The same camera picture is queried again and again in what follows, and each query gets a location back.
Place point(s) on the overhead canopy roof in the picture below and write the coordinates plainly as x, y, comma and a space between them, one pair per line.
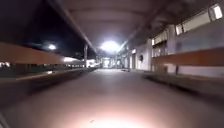
110, 20

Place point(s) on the canopy support pole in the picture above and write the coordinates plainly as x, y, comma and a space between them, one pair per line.
85, 55

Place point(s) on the raised kerb strip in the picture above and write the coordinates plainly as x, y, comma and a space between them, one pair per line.
186, 83
36, 81

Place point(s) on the building with lit windows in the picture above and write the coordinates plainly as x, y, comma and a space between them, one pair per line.
186, 43

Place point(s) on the grey paved walkway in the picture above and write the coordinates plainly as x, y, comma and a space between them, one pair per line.
110, 96

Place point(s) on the orange wooden railing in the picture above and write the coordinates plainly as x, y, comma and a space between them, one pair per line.
30, 55
190, 58

